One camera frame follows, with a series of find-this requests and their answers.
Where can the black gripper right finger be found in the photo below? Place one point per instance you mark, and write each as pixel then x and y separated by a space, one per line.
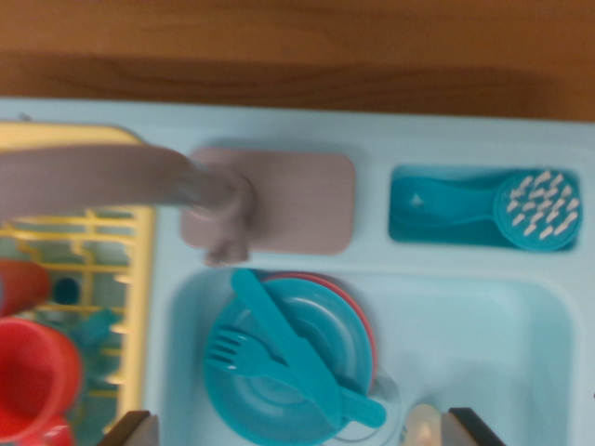
pixel 465 432

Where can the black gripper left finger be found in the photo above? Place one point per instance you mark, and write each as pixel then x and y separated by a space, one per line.
pixel 135 432

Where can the light blue toy sink unit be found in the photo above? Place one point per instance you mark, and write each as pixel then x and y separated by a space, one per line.
pixel 488 334

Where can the teal toy cup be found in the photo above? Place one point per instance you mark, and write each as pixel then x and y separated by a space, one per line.
pixel 97 325

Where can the red toy cup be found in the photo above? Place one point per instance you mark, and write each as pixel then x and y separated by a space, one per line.
pixel 32 371
pixel 23 285

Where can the teal toy fork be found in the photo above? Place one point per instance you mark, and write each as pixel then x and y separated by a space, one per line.
pixel 241 360

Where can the red toy plate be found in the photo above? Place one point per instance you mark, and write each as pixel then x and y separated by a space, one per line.
pixel 360 316

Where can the teal toy plate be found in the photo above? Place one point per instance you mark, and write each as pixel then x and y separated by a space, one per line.
pixel 334 334

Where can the yellow dish rack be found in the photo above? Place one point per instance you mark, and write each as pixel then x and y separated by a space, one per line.
pixel 141 260

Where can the teal toy knife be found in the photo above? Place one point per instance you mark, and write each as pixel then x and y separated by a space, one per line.
pixel 288 344

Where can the teal brush with white bristles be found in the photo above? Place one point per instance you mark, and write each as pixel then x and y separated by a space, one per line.
pixel 539 211

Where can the grey toy faucet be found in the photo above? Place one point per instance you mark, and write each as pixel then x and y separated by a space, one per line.
pixel 116 179

